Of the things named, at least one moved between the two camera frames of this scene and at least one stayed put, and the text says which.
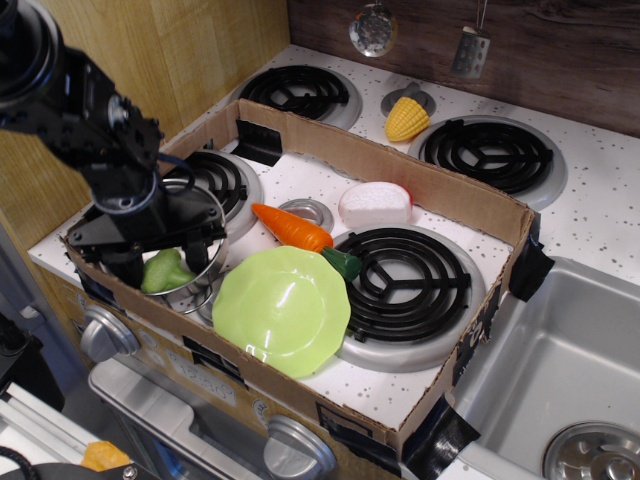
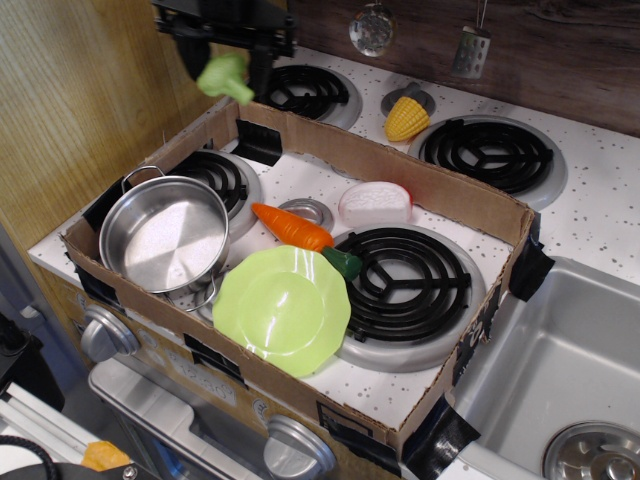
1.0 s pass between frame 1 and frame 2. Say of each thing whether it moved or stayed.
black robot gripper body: moved
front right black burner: stayed
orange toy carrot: stayed
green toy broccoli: moved
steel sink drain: stayed
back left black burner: stayed
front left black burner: stayed
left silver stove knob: stayed
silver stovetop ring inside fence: stayed
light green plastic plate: stayed
